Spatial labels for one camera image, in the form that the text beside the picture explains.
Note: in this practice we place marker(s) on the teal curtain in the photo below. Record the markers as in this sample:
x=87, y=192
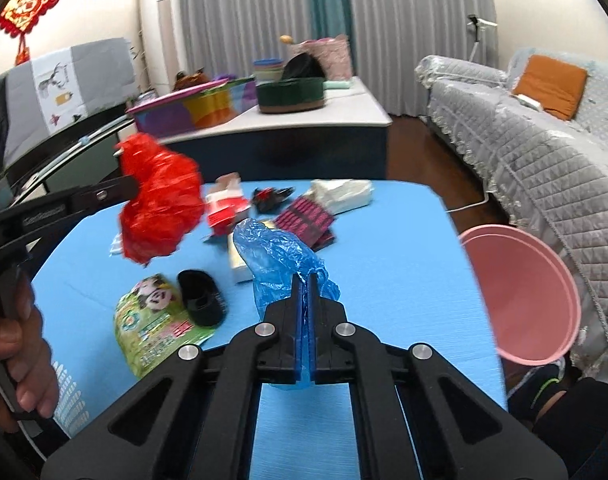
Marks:
x=329, y=0

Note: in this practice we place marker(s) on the pink plastic basin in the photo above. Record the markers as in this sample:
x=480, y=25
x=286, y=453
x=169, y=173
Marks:
x=524, y=290

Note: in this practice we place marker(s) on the black and red snack wrapper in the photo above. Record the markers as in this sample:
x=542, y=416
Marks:
x=270, y=199

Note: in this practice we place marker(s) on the black television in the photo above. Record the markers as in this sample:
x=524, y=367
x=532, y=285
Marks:
x=83, y=157

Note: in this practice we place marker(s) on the black oval case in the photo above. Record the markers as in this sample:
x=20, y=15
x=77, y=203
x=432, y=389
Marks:
x=201, y=300

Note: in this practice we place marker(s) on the small white paper box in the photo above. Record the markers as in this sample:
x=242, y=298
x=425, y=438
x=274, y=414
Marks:
x=238, y=270

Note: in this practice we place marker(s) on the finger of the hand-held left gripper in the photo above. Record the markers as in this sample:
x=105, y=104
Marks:
x=103, y=192

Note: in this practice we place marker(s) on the packet of white straws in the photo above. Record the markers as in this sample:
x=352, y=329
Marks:
x=116, y=245

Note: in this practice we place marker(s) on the red and white box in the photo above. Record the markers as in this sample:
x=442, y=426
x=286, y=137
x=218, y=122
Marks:
x=226, y=210

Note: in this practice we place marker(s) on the red knot wall ornament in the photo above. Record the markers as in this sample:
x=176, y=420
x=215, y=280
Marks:
x=28, y=5

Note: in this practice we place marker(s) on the grey curtain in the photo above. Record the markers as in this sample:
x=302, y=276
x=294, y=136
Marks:
x=409, y=20

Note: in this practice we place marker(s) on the person's leg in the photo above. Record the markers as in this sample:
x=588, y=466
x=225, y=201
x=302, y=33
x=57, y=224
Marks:
x=594, y=425

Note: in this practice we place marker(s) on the green round tin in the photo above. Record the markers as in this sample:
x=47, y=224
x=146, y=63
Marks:
x=289, y=95

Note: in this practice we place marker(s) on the white standing air conditioner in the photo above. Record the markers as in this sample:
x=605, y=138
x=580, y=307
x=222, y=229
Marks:
x=163, y=25

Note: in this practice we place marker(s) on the person's black shoe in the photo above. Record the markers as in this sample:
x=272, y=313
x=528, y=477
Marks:
x=539, y=385

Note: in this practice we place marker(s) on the person's left hand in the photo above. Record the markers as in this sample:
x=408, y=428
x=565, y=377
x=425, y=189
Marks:
x=13, y=360

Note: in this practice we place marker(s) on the black hat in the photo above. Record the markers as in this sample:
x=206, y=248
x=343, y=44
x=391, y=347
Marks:
x=301, y=67

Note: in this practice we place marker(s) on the colourful rectangular box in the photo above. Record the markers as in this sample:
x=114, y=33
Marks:
x=208, y=107

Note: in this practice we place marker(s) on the blue mat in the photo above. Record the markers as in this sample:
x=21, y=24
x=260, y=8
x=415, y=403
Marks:
x=394, y=270

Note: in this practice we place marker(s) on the orange cushion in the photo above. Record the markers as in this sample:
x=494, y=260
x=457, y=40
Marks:
x=551, y=85

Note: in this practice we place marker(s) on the grey printed cover cloth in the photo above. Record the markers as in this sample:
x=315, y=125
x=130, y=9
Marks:
x=98, y=70

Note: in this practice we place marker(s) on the white stand with camera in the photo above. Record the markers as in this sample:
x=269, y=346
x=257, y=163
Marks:
x=479, y=22

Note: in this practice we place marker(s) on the green snack packet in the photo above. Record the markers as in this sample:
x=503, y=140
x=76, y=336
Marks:
x=148, y=330

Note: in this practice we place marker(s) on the light green box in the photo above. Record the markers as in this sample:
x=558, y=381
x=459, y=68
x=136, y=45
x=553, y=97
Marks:
x=339, y=84

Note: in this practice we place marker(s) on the white device on sofa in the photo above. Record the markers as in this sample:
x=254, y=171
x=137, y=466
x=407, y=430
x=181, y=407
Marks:
x=530, y=102

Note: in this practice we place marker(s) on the stack of plastic bowls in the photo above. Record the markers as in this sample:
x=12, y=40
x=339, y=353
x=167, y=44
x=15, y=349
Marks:
x=268, y=70

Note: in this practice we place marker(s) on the blue plastic bag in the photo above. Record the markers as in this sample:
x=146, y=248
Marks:
x=274, y=255

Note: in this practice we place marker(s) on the red plastic bag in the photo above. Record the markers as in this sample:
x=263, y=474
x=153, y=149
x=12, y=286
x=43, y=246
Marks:
x=158, y=195

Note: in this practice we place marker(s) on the dark red striped packet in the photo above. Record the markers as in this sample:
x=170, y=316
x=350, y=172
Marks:
x=304, y=220

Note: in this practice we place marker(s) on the grey quilted sofa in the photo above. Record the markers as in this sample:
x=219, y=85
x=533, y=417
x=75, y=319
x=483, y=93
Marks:
x=534, y=150

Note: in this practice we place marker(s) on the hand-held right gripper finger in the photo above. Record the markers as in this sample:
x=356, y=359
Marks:
x=302, y=330
x=315, y=330

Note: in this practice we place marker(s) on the pale paper napkin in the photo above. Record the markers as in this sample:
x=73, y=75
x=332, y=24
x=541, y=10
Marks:
x=341, y=194

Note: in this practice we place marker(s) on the white and navy coffee table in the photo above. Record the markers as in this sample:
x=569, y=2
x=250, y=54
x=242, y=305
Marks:
x=309, y=120

